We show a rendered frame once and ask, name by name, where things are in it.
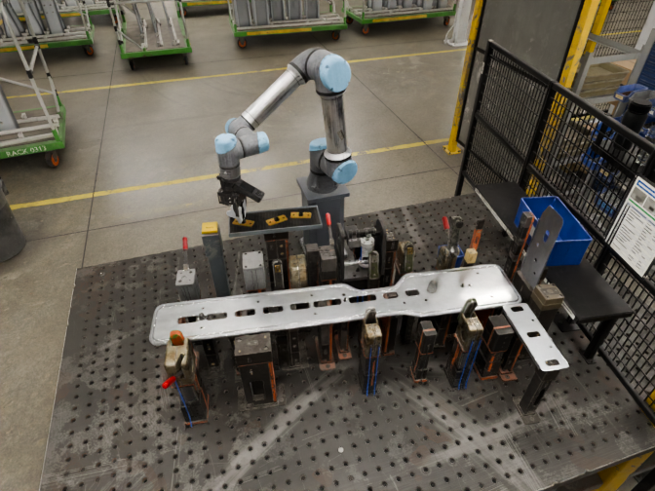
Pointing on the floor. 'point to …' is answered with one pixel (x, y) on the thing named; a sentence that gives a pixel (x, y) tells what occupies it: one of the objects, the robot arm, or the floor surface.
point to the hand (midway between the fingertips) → (243, 219)
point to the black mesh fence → (569, 193)
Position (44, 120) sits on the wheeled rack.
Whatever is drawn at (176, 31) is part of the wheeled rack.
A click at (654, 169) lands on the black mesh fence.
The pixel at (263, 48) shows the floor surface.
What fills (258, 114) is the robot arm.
